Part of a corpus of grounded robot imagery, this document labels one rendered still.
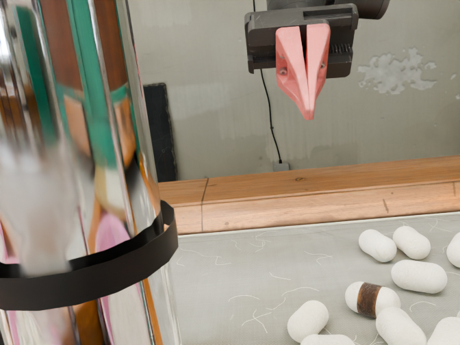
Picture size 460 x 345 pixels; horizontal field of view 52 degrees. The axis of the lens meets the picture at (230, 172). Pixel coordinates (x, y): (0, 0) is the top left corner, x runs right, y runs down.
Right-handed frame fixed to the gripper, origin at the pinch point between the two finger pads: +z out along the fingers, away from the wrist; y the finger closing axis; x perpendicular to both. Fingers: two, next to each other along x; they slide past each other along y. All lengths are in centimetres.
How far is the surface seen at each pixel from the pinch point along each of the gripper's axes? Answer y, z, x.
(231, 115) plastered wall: -20, -128, 146
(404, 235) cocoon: 6.7, 10.2, 4.6
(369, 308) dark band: 2.1, 17.4, -0.4
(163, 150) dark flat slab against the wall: -54, -114, 154
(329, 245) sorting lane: 1.2, 9.1, 7.9
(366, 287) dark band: 2.1, 16.1, -0.5
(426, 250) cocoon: 8.0, 11.7, 4.1
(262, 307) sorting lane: -4.7, 16.2, 2.3
